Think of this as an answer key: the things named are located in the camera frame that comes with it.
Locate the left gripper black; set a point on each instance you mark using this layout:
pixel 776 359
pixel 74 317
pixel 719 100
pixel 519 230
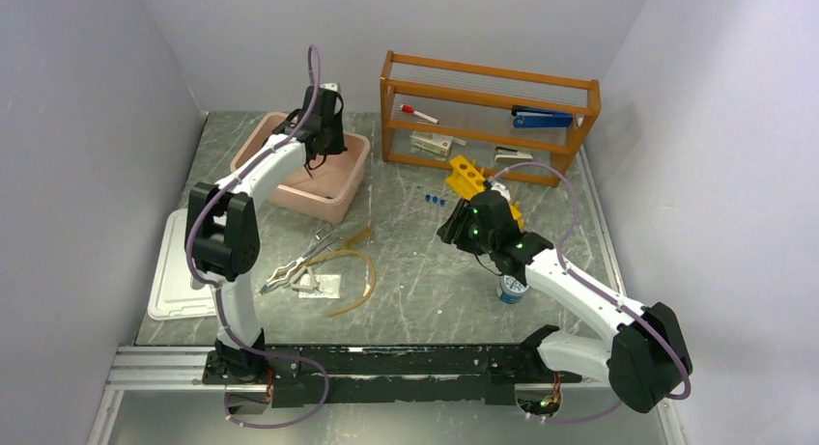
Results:
pixel 339 146

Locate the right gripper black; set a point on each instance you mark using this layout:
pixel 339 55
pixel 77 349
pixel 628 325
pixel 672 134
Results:
pixel 454 229

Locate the metal crucible tongs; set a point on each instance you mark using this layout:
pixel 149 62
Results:
pixel 282 275

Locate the small white paper packet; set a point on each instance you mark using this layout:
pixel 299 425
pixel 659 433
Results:
pixel 330 288

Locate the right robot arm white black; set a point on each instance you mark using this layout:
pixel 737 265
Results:
pixel 639 350

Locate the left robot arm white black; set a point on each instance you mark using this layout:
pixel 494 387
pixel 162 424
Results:
pixel 222 234

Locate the clear plastic tube rack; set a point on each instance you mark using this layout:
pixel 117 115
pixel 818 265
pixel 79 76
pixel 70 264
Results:
pixel 416 207

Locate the yellow test tube rack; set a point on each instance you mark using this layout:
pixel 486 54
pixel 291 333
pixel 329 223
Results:
pixel 466 181

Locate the pink plastic bin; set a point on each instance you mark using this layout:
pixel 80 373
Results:
pixel 326 191

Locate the white stapler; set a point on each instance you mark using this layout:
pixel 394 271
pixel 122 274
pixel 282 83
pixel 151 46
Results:
pixel 503 155

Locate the white cardboard box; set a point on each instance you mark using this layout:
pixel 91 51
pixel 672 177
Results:
pixel 437 144

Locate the blue white round jar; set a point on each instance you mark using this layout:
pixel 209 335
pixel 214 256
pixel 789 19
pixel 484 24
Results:
pixel 509 290

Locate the red white marker pen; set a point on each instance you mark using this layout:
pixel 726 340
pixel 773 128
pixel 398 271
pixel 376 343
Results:
pixel 407 109

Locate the tan bristle tube brush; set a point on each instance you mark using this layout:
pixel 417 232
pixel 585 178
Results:
pixel 351 241

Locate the orange wooden shelf rack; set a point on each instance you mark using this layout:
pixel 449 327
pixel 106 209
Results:
pixel 473 104

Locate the blue stapler on shelf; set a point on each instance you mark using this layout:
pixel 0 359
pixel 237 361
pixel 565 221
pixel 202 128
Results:
pixel 534 117

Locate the white plastic bin lid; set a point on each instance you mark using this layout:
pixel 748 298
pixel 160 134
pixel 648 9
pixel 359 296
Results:
pixel 174 295

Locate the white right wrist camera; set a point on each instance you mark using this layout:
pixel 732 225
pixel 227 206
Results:
pixel 500 188

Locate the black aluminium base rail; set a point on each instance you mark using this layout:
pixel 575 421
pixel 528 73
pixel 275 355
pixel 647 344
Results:
pixel 303 375

